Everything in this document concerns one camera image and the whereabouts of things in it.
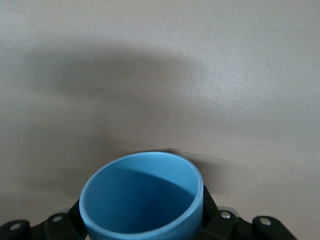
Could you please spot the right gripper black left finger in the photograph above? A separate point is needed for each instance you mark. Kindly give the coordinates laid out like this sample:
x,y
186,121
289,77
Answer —
x,y
57,228

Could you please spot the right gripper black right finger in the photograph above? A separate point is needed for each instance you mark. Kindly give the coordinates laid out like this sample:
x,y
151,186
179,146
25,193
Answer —
x,y
220,227

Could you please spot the light blue plastic cup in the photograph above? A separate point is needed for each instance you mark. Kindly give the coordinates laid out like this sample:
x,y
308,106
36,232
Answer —
x,y
140,200

